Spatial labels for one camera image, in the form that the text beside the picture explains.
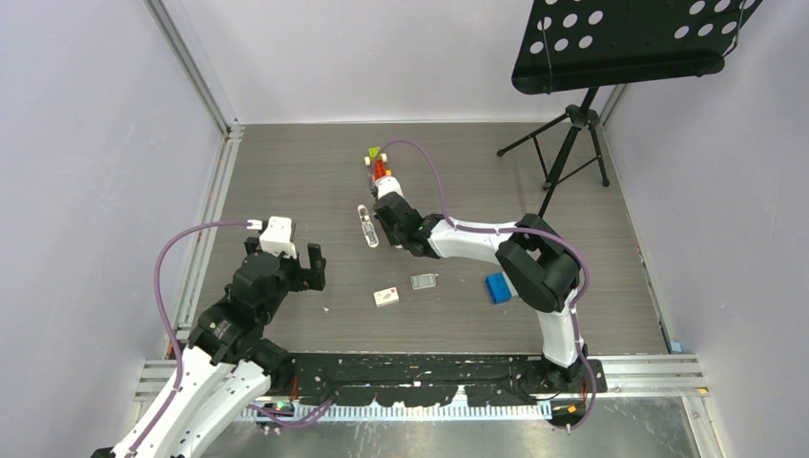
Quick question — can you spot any white staple box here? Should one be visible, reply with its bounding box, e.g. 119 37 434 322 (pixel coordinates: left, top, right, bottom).
373 287 400 307

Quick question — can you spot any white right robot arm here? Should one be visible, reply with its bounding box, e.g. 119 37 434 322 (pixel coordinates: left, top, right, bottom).
373 193 583 392

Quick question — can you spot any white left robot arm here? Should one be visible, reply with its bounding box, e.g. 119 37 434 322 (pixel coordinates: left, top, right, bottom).
93 238 326 457

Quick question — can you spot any red green toy brick car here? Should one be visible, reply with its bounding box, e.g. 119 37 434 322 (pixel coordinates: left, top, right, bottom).
363 147 392 183

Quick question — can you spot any blue green white brick block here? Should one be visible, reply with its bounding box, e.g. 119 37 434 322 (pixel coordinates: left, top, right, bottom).
485 272 518 305

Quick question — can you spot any black music stand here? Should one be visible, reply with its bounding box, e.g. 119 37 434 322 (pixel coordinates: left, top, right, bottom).
511 0 760 216

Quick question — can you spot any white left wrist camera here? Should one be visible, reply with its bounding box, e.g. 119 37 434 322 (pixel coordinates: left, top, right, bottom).
247 216 298 260

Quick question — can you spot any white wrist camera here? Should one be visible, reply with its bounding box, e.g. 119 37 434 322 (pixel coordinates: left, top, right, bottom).
373 176 404 199
247 216 298 260

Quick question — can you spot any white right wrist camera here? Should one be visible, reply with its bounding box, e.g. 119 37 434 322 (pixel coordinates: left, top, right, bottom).
373 176 404 199

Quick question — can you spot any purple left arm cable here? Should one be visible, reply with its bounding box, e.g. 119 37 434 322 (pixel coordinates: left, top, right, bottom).
126 219 330 458

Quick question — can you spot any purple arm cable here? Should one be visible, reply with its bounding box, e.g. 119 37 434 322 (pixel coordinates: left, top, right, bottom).
369 139 598 432
126 219 330 458

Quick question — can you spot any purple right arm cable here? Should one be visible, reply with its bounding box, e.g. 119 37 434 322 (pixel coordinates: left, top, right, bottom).
369 139 598 432

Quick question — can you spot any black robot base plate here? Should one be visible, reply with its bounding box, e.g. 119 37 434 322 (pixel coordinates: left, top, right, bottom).
249 340 607 407

